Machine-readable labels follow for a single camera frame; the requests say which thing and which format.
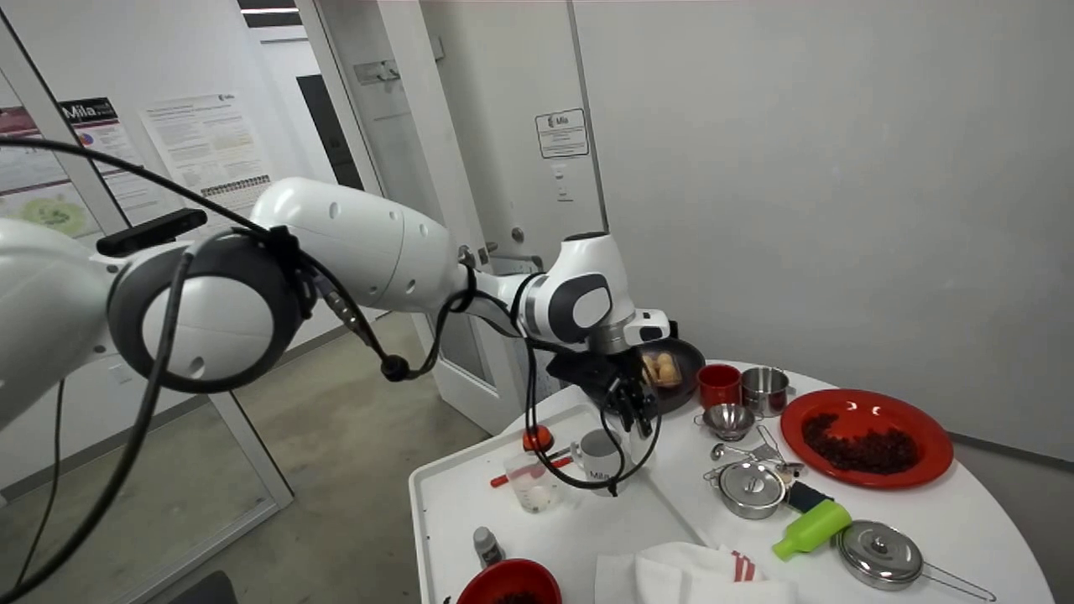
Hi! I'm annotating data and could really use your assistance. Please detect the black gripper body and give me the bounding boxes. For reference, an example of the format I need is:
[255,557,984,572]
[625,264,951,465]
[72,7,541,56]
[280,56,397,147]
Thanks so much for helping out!
[546,351,659,433]

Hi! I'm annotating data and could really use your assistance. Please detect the white ceramic mug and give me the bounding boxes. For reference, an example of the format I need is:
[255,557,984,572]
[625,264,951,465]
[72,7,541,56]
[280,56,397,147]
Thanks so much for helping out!
[578,430,629,485]

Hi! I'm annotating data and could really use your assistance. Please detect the clear plastic measuring cup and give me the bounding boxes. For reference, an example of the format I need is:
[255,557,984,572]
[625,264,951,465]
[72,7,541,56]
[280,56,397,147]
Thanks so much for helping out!
[503,455,565,513]

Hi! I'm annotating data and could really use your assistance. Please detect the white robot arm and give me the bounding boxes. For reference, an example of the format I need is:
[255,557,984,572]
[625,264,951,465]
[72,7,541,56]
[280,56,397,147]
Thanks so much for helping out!
[0,178,670,421]

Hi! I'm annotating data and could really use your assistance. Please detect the two eggs in pan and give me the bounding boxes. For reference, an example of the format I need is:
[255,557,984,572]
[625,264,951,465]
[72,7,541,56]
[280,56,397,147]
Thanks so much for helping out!
[643,352,682,390]

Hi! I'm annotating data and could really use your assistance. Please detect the black frying pan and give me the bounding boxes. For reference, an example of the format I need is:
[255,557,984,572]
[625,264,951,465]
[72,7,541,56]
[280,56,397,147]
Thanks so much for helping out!
[641,341,704,413]

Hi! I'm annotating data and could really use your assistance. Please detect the orange black round timer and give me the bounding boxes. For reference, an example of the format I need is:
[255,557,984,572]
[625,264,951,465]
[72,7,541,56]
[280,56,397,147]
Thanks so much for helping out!
[524,423,553,455]

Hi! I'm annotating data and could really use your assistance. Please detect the small red cup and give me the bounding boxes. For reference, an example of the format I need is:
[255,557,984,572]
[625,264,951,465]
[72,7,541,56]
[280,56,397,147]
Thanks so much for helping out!
[699,367,737,408]

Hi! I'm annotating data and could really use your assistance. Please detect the small steel bowl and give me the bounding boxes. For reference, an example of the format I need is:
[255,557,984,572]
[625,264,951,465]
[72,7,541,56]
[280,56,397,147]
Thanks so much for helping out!
[701,403,755,445]

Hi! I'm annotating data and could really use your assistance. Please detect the small steel pot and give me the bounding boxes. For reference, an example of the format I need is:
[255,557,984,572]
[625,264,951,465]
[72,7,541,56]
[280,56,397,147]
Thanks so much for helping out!
[742,367,792,415]

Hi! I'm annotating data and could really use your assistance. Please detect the white plastic tray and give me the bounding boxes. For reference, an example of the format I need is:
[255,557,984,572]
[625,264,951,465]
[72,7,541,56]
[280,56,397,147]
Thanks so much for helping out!
[411,423,695,604]

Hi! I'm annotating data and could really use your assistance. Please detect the small steel measuring spoons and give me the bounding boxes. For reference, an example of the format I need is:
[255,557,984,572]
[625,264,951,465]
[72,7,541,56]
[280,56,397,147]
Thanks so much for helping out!
[708,445,782,468]

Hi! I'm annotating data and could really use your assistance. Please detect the steel pot with lid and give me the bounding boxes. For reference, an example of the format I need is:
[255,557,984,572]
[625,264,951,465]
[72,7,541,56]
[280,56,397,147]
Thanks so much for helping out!
[710,461,792,521]

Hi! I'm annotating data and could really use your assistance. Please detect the white red striped towel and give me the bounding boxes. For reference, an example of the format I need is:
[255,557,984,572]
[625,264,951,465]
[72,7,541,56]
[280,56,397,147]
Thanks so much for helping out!
[595,541,796,604]

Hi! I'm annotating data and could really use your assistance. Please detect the grey pepper shaker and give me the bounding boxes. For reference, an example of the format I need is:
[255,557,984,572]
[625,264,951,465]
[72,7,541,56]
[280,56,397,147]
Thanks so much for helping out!
[474,528,503,565]

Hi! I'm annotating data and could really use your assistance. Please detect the red bowl with beans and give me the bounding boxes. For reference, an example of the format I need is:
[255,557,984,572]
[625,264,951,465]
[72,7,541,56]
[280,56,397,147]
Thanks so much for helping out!
[457,557,565,604]

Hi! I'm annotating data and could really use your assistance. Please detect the green bottle black cap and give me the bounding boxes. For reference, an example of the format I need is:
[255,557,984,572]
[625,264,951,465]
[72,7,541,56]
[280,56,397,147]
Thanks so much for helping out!
[773,485,851,560]

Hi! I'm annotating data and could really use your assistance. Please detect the red plate with beans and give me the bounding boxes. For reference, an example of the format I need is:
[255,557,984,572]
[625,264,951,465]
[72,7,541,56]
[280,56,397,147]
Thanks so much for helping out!
[777,390,953,489]

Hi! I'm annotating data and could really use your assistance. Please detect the white glass door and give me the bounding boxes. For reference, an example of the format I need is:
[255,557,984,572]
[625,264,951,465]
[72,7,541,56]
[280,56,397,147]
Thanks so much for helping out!
[294,0,524,433]

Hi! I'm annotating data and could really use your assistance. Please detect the red handled utensil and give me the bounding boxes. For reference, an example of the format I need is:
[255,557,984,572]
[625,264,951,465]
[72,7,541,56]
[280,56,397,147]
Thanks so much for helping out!
[488,455,570,489]

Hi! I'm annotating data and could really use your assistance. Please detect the wall sign plaque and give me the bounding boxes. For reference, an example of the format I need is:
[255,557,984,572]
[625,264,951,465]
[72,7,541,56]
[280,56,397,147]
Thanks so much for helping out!
[534,109,590,163]

